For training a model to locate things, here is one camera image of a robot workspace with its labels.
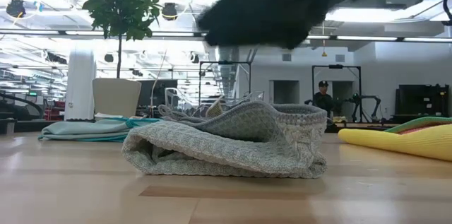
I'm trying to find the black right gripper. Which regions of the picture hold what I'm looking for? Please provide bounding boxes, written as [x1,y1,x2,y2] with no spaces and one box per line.
[196,0,335,50]

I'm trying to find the grey waffle-weave towel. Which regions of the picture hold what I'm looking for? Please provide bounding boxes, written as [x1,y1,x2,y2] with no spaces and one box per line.
[121,100,328,179]

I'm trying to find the green microfiber towel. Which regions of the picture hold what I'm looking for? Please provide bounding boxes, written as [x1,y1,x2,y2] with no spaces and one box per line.
[384,116,452,135]

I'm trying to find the turquoise terry towel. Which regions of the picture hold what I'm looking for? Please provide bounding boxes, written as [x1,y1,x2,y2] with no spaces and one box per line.
[76,133,130,143]

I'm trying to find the light blue teal-edged towel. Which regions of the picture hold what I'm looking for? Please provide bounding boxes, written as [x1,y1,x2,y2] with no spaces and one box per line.
[37,112,163,141]

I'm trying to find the black ceiling-mounted device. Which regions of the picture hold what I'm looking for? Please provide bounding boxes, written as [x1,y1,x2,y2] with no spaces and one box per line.
[161,1,179,20]
[6,0,28,18]

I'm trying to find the long ceiling light strip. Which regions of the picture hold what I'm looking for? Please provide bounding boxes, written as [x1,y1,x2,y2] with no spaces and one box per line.
[0,30,452,44]

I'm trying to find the person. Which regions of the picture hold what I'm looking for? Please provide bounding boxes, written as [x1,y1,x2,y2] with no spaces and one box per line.
[312,80,335,119]

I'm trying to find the black background robot arms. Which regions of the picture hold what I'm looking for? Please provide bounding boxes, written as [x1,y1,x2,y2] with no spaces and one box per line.
[304,93,383,124]

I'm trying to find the green leafy plant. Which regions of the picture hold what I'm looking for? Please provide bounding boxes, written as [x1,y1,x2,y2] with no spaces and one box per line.
[78,0,162,80]

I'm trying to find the white plant pot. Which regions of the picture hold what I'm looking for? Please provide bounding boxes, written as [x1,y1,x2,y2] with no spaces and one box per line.
[92,77,143,119]

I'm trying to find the black cabinet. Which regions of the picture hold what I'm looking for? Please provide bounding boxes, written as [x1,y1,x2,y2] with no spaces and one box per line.
[391,83,451,123]

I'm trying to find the yellow towel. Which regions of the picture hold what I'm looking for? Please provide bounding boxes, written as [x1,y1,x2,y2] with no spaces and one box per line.
[338,127,452,163]

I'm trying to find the black metal stand frame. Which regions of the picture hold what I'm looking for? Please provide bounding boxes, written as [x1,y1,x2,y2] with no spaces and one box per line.
[311,64,363,122]

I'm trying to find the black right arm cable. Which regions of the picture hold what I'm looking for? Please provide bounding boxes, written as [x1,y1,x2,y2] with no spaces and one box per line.
[442,0,452,26]

